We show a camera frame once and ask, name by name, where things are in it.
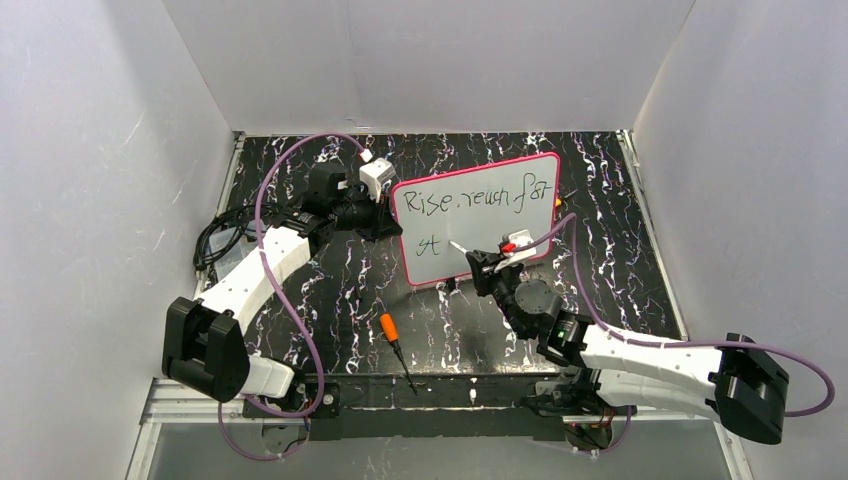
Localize white black whiteboard marker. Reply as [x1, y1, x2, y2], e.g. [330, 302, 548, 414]
[449, 240, 468, 255]

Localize pink framed whiteboard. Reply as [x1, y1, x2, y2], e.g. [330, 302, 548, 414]
[391, 152, 560, 286]

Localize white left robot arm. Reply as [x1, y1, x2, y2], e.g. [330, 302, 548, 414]
[162, 158, 402, 402]

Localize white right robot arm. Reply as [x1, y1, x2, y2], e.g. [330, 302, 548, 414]
[464, 250, 789, 445]

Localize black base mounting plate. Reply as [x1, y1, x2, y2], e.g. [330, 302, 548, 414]
[241, 370, 637, 444]

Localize clear plastic screw box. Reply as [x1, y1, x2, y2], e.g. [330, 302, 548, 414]
[205, 227, 254, 280]

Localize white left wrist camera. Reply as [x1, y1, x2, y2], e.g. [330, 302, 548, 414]
[359, 149, 396, 204]

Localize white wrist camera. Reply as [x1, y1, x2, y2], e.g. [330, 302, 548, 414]
[359, 149, 396, 204]
[494, 229, 537, 272]

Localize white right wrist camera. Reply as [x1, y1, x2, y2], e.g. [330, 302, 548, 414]
[494, 229, 537, 272]

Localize orange handled screwdriver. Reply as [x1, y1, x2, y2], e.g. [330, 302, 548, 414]
[379, 313, 418, 395]

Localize black coiled ethernet cable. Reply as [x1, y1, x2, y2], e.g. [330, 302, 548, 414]
[192, 205, 273, 273]

